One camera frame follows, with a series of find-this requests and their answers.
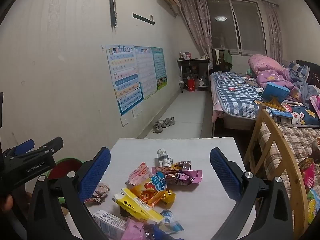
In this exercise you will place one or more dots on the dark wall strip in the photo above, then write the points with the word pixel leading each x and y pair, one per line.
pixel 143 19

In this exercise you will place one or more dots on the green cloth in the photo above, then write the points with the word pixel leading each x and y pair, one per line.
pixel 228 56

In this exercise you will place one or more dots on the dark metal desk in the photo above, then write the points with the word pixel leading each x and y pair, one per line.
pixel 193 63

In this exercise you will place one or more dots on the brown plaid sheet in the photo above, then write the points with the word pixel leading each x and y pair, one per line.
pixel 297 140

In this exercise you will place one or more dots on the dark hanging clothes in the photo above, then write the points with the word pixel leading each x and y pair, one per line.
pixel 217 60

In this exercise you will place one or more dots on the blue white snack packet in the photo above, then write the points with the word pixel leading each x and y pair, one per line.
pixel 171 221

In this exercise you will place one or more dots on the crumpled pink white wrapper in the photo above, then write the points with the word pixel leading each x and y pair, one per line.
pixel 101 191

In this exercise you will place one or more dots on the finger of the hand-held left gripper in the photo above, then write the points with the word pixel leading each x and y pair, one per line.
pixel 23 147
pixel 53 145

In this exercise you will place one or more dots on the pink patterned curtain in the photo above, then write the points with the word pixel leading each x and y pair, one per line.
pixel 196 22
pixel 273 32

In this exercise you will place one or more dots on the pink quilt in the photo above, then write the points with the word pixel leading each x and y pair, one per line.
pixel 265 66

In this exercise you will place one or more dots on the yellow carton box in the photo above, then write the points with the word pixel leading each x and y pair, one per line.
pixel 135 203

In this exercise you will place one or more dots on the pale chart wall poster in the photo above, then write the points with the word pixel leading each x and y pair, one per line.
pixel 147 72

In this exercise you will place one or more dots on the dark blue wrapper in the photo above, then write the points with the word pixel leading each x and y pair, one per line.
pixel 157 232

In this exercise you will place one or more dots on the blue cartoon blanket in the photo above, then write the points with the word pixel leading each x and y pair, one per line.
pixel 300 115

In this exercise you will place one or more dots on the black hanging tassel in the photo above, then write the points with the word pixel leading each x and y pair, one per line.
pixel 112 7

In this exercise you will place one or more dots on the person's left hand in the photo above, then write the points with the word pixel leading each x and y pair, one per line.
pixel 6 202

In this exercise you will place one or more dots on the bed with blue plaid sheet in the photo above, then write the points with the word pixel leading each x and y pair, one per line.
pixel 237 92

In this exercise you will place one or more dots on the pink packet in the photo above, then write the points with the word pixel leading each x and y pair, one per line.
pixel 133 231

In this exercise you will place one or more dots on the orange snack bag blue label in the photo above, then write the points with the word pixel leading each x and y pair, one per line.
pixel 150 191

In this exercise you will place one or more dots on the yellow stand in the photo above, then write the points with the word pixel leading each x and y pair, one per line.
pixel 272 105

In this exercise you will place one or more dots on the purple snack wrapper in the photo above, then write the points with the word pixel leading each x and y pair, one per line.
pixel 190 176

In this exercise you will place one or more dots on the red bucket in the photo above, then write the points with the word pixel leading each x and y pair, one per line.
pixel 190 85

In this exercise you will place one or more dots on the blue grey clothing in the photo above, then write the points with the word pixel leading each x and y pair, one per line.
pixel 301 77

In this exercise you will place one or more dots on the wooden chair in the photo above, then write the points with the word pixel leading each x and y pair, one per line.
pixel 282 152

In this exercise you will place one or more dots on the red white box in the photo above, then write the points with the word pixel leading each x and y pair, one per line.
pixel 187 55

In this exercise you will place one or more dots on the green yellow snack bag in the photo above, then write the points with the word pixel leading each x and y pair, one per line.
pixel 313 206

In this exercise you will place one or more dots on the green wall poster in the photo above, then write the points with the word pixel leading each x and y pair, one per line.
pixel 160 67

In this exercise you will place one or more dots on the red pink snack bag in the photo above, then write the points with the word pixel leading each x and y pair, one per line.
pixel 308 175

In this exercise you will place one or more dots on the green bin with red inside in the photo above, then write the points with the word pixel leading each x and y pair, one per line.
pixel 67 167

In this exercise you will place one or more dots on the white wall socket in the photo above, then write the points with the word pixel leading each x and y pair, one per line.
pixel 137 112
pixel 124 121

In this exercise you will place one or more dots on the brown shiny wrapper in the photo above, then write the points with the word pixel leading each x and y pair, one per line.
pixel 183 165

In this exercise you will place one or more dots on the dark brown packet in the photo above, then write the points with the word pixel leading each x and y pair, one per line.
pixel 123 212

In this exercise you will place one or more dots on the peach pink snack wrapper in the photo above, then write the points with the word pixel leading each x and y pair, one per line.
pixel 138 173

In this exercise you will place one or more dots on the blue box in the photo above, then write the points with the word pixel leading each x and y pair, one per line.
pixel 275 92

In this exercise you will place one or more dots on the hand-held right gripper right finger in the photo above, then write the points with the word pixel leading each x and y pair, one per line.
pixel 225 175

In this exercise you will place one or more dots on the window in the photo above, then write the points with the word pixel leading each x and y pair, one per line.
pixel 247 27

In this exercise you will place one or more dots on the yellow foil wrapper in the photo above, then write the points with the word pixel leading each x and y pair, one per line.
pixel 167 198

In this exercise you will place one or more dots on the blue wall poster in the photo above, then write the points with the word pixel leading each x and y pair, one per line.
pixel 125 80

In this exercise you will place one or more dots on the white carton box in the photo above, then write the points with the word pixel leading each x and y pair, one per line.
pixel 110 221

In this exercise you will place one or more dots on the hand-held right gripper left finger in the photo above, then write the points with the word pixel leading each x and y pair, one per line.
pixel 96 172

